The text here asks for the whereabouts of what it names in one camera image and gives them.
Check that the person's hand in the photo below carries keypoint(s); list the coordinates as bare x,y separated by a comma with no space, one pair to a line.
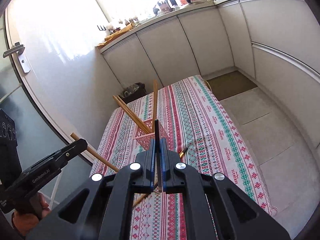
23,223

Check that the knife block with utensils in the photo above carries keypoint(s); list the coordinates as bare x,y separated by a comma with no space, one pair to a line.
164,6

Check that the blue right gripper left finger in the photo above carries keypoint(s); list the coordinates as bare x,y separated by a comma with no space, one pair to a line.
151,164

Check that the dark chopstick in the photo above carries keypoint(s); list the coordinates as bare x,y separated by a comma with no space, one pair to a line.
158,155
182,153

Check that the glass door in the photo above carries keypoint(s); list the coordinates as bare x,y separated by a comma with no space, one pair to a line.
29,143

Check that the brown floor mat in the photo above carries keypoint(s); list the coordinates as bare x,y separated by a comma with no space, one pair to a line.
230,84

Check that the red bottle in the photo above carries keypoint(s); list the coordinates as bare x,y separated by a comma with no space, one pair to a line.
183,2

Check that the yellow cloth on counter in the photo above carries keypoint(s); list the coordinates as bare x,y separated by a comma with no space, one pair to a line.
115,35

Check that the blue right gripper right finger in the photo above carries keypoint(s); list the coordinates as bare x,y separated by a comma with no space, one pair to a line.
165,167

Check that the pink perforated utensil holder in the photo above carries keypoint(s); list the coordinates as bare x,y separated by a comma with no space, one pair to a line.
144,139

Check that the patterned striped tablecloth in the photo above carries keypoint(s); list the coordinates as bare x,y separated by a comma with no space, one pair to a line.
199,128

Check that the metal door handle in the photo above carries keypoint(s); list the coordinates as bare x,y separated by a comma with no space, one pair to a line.
18,50

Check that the dark trash bin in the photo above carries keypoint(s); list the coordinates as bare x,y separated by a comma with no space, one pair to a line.
133,92

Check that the white kitchen cabinets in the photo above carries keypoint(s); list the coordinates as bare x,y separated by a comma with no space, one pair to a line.
274,42

